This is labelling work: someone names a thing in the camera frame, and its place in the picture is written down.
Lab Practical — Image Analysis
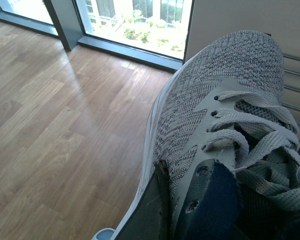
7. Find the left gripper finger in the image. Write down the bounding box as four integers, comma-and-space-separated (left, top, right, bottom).
115, 159, 171, 240

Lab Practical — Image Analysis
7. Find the grey sneaker navy collar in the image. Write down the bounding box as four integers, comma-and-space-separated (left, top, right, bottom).
112, 30, 300, 240

